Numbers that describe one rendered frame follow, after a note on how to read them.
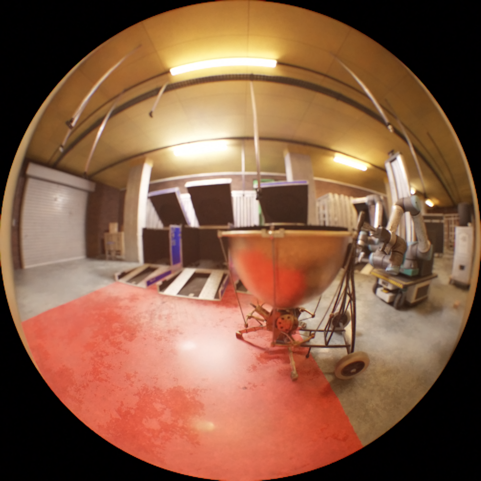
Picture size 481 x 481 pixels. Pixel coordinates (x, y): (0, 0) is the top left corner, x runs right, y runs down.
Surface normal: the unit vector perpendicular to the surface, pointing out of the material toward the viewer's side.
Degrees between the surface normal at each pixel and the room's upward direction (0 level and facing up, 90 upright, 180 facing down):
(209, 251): 90
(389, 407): 0
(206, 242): 90
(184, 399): 0
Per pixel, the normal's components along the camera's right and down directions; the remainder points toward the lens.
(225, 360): 0.00, -1.00
